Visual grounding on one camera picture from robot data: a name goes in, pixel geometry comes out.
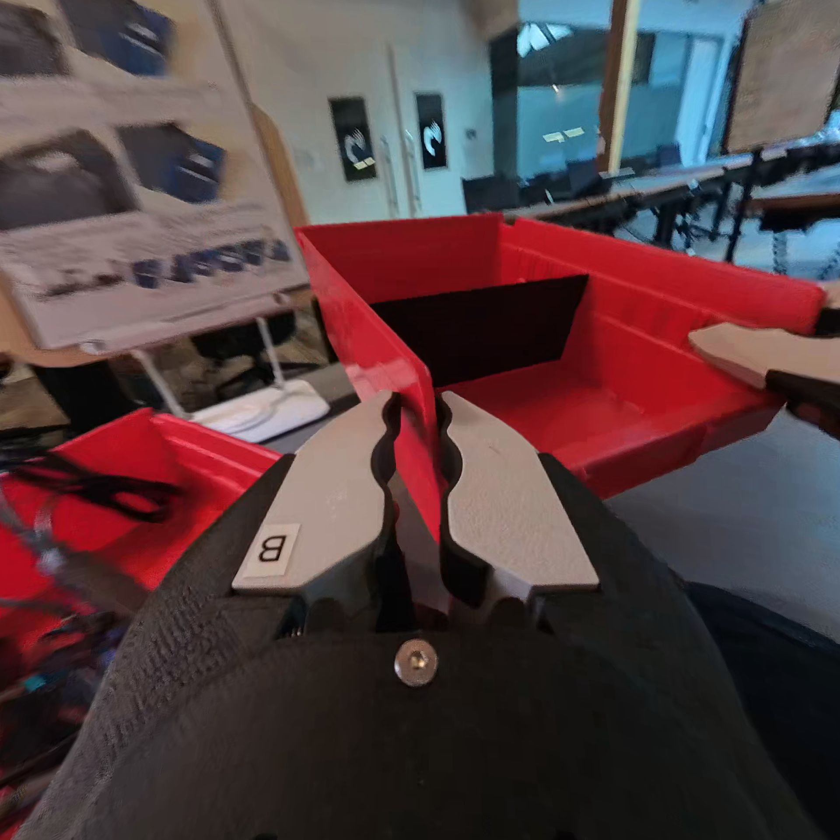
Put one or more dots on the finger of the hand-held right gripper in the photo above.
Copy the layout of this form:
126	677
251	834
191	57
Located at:
754	351

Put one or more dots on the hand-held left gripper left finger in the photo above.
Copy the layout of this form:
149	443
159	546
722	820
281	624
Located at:
328	499

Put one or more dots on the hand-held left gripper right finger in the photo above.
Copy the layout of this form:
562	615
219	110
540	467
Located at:
512	512

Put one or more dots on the red plastic bin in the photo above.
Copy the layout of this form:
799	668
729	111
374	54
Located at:
197	453

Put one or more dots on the red bin with black divider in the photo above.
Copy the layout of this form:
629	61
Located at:
623	407

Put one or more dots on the long wooden desk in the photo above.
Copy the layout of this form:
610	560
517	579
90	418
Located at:
656	184

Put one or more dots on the large whiteboard on stand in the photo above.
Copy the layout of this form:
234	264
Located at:
781	72

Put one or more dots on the wooden pillar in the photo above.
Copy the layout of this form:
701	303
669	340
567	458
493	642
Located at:
620	85

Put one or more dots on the poster sign on white stand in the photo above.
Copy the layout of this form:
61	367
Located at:
144	197

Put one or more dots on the black wall poster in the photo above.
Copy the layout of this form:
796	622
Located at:
432	131
353	139

